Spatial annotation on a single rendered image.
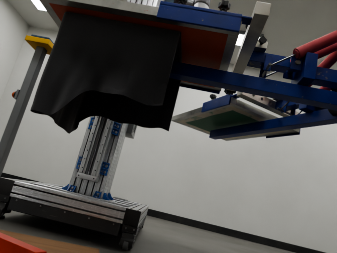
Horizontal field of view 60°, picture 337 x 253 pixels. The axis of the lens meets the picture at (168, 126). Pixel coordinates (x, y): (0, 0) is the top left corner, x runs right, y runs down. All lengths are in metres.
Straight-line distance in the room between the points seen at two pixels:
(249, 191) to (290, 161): 0.87
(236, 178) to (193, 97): 1.63
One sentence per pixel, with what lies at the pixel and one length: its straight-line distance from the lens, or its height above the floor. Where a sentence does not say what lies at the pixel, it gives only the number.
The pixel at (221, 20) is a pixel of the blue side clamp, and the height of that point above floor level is 0.97.
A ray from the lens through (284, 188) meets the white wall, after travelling 5.28.
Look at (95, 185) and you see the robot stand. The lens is 2.11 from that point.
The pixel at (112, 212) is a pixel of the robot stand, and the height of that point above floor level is 0.19.
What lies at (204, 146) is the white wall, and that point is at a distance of 5.11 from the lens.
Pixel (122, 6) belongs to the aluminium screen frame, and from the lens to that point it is 1.17.
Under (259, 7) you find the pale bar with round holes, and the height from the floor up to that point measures 1.02.
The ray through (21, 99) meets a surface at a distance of 1.61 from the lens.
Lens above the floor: 0.33
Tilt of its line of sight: 14 degrees up
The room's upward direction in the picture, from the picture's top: 14 degrees clockwise
